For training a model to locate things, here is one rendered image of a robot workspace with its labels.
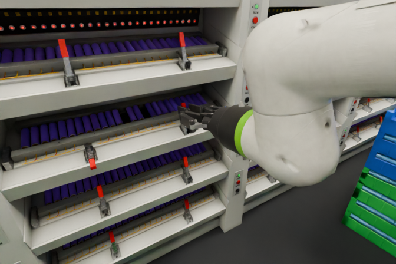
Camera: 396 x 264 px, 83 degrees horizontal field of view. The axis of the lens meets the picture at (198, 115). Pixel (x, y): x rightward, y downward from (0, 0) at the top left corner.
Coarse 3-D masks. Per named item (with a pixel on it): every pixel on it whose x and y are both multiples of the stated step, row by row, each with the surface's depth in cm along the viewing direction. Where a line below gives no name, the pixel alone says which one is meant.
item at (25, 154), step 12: (144, 120) 65; (156, 120) 66; (168, 120) 69; (96, 132) 60; (108, 132) 60; (120, 132) 62; (48, 144) 54; (60, 144) 55; (72, 144) 57; (12, 156) 51; (24, 156) 52; (36, 156) 53
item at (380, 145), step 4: (380, 132) 80; (380, 136) 81; (376, 140) 82; (380, 140) 81; (384, 140) 80; (376, 144) 83; (380, 144) 82; (384, 144) 81; (388, 144) 80; (392, 144) 79; (372, 148) 84; (376, 148) 83; (380, 148) 82; (384, 148) 81; (388, 148) 80; (392, 148) 79; (380, 152) 82; (384, 152) 81; (388, 152) 80; (392, 152) 79; (392, 156) 80
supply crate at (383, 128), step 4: (388, 112) 77; (392, 112) 76; (388, 116) 77; (392, 116) 77; (384, 120) 79; (388, 120) 78; (392, 120) 77; (384, 124) 79; (388, 124) 78; (392, 124) 77; (380, 128) 80; (384, 128) 79; (388, 128) 78; (392, 128) 77; (384, 132) 80; (388, 132) 79; (392, 132) 78
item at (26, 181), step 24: (144, 96) 73; (216, 96) 78; (0, 120) 56; (0, 144) 52; (120, 144) 61; (144, 144) 62; (168, 144) 64; (192, 144) 70; (0, 168) 49; (24, 168) 52; (48, 168) 52; (72, 168) 53; (24, 192) 50
